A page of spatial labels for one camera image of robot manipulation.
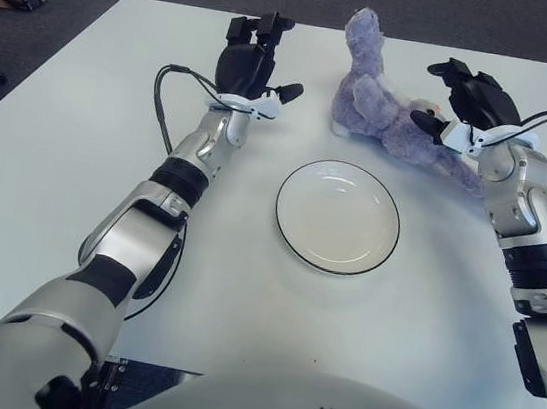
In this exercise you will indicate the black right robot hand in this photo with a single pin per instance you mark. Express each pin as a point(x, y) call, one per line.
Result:
point(484, 101)

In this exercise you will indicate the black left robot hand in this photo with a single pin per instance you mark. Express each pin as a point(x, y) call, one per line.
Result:
point(241, 64)

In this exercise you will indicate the purple plush bunny doll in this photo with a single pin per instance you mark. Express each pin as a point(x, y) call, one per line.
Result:
point(363, 95)

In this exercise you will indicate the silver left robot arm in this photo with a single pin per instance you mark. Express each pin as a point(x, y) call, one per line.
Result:
point(149, 228)

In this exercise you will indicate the white plate with black rim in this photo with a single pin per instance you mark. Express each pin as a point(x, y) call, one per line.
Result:
point(337, 218)

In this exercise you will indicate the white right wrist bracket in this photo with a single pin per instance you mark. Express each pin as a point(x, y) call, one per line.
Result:
point(456, 135)

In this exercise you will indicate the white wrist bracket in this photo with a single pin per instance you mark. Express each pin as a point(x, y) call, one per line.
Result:
point(456, 135)
point(266, 108)

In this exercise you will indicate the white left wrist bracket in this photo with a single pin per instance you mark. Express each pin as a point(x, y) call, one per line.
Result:
point(266, 108)

